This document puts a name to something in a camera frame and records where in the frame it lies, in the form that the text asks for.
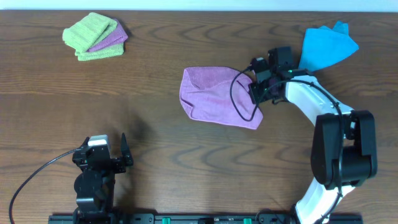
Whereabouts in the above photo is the purple microfiber cloth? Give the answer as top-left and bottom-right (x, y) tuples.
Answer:
(179, 67), (263, 129)

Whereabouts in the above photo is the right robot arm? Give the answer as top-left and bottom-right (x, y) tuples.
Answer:
(248, 47), (377, 223)

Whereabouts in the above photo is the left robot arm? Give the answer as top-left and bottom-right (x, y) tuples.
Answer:
(72, 134), (134, 224)

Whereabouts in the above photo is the blue cloth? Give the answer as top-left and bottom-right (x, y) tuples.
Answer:
(298, 21), (359, 72)

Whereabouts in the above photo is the green folded cloth bottom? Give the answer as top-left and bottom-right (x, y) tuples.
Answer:
(75, 43), (124, 61)

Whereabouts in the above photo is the green folded cloth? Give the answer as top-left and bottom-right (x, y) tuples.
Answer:
(62, 12), (118, 53)
(75, 43), (124, 61)

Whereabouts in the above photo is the purple folded cloth in stack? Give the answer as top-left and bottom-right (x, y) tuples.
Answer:
(87, 19), (128, 52)

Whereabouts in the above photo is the green folded cloth top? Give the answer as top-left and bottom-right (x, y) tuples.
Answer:
(62, 12), (118, 53)

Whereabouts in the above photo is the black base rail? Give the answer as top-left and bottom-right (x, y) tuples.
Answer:
(48, 212), (364, 224)

